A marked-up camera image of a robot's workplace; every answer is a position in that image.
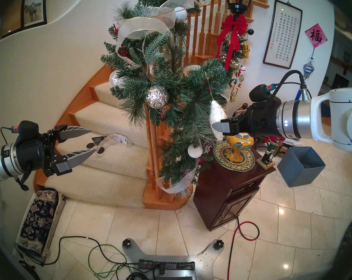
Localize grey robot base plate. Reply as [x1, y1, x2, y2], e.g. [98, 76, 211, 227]
[122, 238, 224, 280]

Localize green gold round plate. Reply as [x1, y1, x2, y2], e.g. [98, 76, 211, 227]
[212, 140, 256, 172]

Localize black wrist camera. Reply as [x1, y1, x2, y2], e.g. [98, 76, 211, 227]
[15, 120, 39, 146]
[249, 84, 281, 105]

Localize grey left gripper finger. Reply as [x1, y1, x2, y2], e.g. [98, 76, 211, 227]
[50, 149, 96, 175]
[55, 125, 92, 141]

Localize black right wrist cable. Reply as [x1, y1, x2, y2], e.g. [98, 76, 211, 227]
[271, 69, 312, 100]

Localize dark wood cabinet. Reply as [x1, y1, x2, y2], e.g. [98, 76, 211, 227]
[193, 147, 276, 232]

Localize green cable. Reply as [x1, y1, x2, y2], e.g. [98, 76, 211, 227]
[88, 244, 128, 278]

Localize colourful paper crane string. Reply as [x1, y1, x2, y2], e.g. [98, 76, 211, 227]
[234, 65, 246, 92]

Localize silver faceted ball ornament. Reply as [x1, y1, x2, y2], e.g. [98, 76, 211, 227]
[146, 85, 169, 109]

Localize red black cable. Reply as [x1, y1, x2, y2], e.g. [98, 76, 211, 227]
[227, 217, 260, 280]

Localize sheer white gold-edged ribbon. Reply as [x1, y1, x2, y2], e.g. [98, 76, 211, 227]
[109, 0, 232, 194]

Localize blue grey square bin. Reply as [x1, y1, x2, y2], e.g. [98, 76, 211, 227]
[277, 146, 326, 188]

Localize gold tinsel lamp garland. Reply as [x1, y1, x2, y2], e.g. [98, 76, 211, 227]
[218, 29, 251, 113]

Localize small dark wooden stool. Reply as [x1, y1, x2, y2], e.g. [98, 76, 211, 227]
[253, 136, 287, 157]

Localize clear safety glasses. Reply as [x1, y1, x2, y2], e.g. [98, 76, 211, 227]
[86, 134, 128, 154]

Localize red fu charm blue tassel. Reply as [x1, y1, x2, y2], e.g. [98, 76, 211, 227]
[294, 23, 328, 100]

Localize framed horse photo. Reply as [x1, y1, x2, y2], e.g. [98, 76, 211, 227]
[21, 0, 47, 28]

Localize white glitter star ornament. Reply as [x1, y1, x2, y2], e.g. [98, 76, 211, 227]
[205, 72, 227, 141]

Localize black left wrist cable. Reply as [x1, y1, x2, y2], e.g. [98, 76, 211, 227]
[0, 125, 29, 192]

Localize dark wooden picture frame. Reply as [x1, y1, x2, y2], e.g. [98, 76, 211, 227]
[0, 0, 24, 38]

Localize red velvet bow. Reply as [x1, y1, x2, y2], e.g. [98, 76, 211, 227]
[216, 14, 249, 71]

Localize black lantern lamp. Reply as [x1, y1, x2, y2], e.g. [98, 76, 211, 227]
[225, 0, 257, 16]

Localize black floor cable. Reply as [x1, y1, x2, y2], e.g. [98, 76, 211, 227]
[14, 236, 141, 267]

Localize folded patterned rug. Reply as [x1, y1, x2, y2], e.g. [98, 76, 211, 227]
[14, 188, 66, 258]

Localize large white ball ornament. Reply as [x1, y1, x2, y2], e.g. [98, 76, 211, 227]
[174, 7, 188, 22]

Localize yellow porcelain lidded jar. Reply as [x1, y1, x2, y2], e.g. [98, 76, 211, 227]
[226, 133, 255, 162]

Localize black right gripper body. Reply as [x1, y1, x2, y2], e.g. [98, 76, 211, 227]
[229, 100, 283, 137]

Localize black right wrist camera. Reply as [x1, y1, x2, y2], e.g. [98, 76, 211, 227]
[249, 84, 281, 105]

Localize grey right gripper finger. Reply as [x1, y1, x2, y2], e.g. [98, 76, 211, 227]
[212, 119, 239, 135]

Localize black power strip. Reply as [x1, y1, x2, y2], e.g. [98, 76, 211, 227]
[138, 259, 195, 271]

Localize framed calligraphy scroll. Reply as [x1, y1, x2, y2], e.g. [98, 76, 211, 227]
[263, 0, 303, 70]

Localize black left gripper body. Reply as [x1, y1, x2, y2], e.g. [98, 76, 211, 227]
[15, 128, 60, 178]

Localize clear silver ball ornament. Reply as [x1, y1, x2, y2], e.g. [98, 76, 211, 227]
[109, 70, 125, 88]

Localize carpeted wooden staircase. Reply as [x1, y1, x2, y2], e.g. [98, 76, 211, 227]
[33, 0, 284, 210]

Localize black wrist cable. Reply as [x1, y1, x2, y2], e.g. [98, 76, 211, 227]
[271, 69, 312, 100]
[0, 125, 29, 192]

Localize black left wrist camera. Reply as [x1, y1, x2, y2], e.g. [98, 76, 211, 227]
[15, 120, 39, 146]

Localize white glitter ball ornament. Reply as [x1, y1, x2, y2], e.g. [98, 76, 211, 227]
[188, 144, 203, 158]

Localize tall red crowned nutcracker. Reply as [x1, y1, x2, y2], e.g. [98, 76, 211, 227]
[256, 136, 286, 170]

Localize green pine garland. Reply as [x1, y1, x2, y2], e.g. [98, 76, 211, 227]
[100, 0, 235, 195]

